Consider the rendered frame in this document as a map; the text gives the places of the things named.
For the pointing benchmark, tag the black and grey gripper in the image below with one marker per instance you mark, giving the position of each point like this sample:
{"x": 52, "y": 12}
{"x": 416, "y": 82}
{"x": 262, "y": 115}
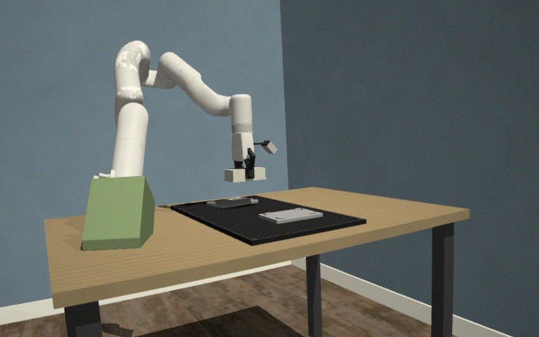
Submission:
{"x": 243, "y": 149}

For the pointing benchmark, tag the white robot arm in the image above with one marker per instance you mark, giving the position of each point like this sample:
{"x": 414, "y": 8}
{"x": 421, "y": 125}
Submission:
{"x": 132, "y": 118}

